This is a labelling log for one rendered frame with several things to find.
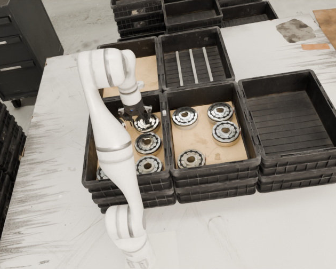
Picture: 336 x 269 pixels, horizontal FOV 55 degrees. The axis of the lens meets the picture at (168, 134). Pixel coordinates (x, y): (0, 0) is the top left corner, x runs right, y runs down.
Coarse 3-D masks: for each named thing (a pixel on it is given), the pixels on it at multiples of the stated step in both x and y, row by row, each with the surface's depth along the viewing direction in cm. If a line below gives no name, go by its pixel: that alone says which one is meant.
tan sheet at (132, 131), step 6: (156, 114) 138; (126, 126) 136; (132, 126) 135; (132, 132) 133; (156, 132) 131; (132, 138) 131; (162, 138) 129; (132, 144) 129; (162, 144) 127; (162, 150) 125; (138, 156) 125; (156, 156) 124; (162, 156) 123; (162, 162) 121
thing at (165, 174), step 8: (144, 96) 131; (160, 96) 130; (160, 104) 127; (88, 128) 124; (88, 136) 122; (88, 144) 119; (88, 152) 116; (168, 152) 112; (168, 160) 109; (168, 168) 107; (144, 176) 107; (152, 176) 106; (160, 176) 107; (168, 176) 108; (88, 184) 108; (96, 184) 108; (104, 184) 108; (112, 184) 108
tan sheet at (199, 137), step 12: (204, 108) 136; (204, 120) 132; (180, 132) 130; (192, 132) 129; (204, 132) 128; (180, 144) 126; (192, 144) 125; (204, 144) 124; (216, 144) 123; (240, 144) 122; (216, 156) 120; (228, 156) 119; (240, 156) 118
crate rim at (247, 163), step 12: (216, 84) 130; (228, 84) 130; (240, 96) 124; (168, 120) 121; (168, 132) 117; (252, 132) 112; (168, 144) 114; (252, 144) 109; (192, 168) 107; (204, 168) 105; (216, 168) 106; (228, 168) 106
